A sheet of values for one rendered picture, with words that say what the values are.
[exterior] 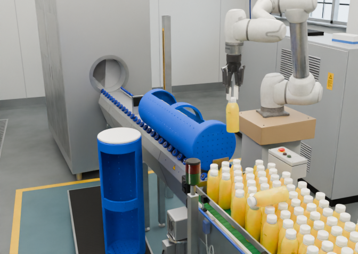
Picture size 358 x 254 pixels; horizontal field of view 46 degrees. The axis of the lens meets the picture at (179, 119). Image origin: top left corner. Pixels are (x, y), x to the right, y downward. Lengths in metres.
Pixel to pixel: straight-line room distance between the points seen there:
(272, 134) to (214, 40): 5.30
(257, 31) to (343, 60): 1.80
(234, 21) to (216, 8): 5.76
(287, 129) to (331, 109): 1.20
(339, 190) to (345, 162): 0.28
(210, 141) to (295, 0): 0.91
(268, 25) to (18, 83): 5.81
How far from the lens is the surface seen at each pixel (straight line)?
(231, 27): 2.04
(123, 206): 2.79
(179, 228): 2.15
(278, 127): 2.68
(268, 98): 2.82
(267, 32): 1.99
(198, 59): 7.78
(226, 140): 2.37
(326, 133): 3.96
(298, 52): 2.64
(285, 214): 1.78
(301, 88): 2.73
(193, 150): 2.29
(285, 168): 2.26
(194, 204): 1.84
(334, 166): 3.97
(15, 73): 7.33
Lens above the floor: 1.97
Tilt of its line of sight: 18 degrees down
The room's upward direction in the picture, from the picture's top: straight up
